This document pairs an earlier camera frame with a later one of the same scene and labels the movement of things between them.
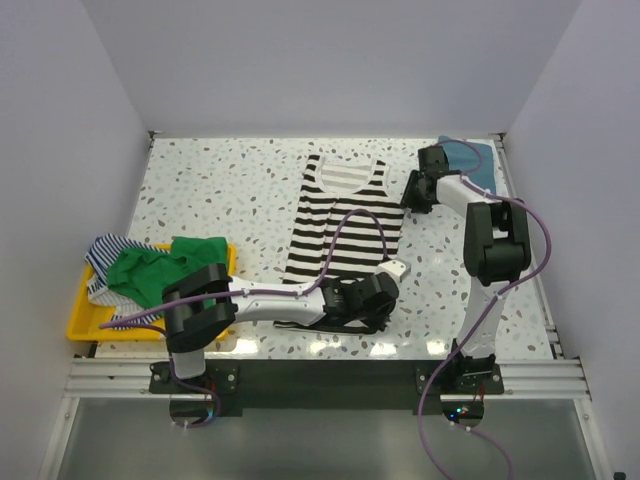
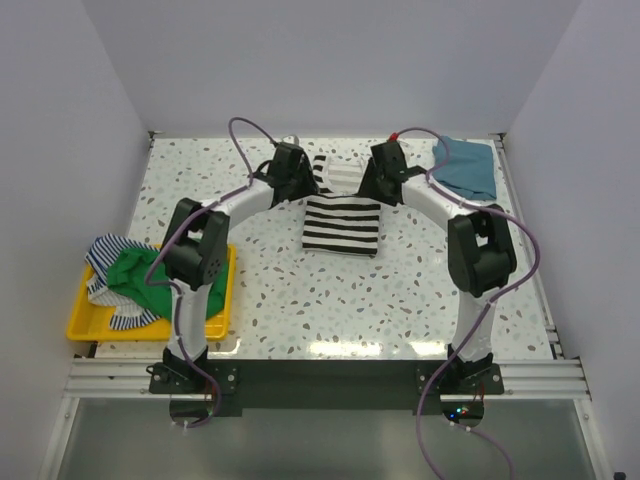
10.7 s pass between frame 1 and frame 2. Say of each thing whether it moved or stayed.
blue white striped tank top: stayed
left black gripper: moved
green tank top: stayed
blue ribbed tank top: stayed
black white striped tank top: moved
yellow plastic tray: stayed
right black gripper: moved
